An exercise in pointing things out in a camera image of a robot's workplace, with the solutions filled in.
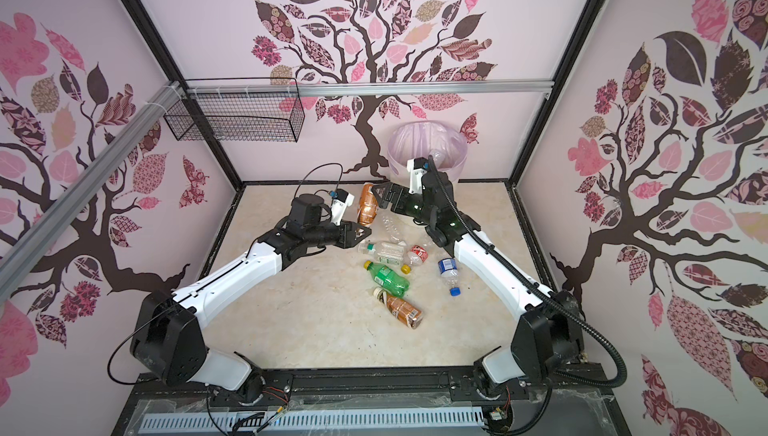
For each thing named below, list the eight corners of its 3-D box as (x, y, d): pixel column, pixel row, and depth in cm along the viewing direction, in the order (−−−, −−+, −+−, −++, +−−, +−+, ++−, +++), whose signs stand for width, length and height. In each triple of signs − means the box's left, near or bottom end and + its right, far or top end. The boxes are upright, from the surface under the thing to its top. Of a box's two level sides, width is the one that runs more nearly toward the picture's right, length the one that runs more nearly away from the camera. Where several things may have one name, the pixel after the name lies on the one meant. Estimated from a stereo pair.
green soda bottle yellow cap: (362, 273, 95) (361, 267, 92) (371, 262, 97) (370, 256, 94) (402, 300, 89) (402, 295, 86) (411, 287, 91) (411, 282, 88)
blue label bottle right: (441, 296, 91) (443, 290, 87) (438, 264, 98) (439, 257, 94) (459, 296, 91) (461, 290, 87) (454, 264, 98) (456, 257, 94)
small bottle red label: (413, 269, 95) (414, 263, 92) (403, 257, 98) (403, 251, 95) (428, 259, 97) (429, 253, 95) (417, 247, 100) (418, 241, 98)
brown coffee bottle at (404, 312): (369, 302, 90) (368, 295, 85) (378, 291, 92) (378, 283, 88) (413, 333, 84) (414, 327, 79) (421, 320, 86) (423, 313, 82)
